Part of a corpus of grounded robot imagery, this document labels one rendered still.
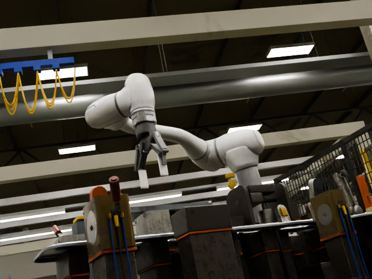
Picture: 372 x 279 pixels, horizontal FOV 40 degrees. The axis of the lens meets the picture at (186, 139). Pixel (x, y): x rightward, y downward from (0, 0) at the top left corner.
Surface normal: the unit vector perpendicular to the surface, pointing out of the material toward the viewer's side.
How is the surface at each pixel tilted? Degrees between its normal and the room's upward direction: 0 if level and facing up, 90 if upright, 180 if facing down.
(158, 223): 90
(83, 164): 90
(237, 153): 105
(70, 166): 90
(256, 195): 90
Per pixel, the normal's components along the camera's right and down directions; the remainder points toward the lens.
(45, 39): 0.13, -0.37
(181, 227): -0.89, 0.00
